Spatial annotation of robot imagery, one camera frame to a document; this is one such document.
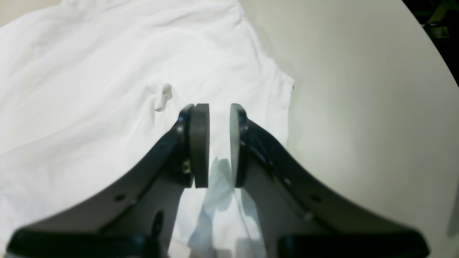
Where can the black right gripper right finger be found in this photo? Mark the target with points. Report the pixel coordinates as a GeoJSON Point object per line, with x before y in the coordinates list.
{"type": "Point", "coordinates": [299, 216]}

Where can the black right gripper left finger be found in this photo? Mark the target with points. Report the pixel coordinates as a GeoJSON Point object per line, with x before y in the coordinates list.
{"type": "Point", "coordinates": [133, 217]}

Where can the white T-shirt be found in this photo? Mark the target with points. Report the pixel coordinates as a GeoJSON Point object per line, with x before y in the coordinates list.
{"type": "Point", "coordinates": [89, 86]}

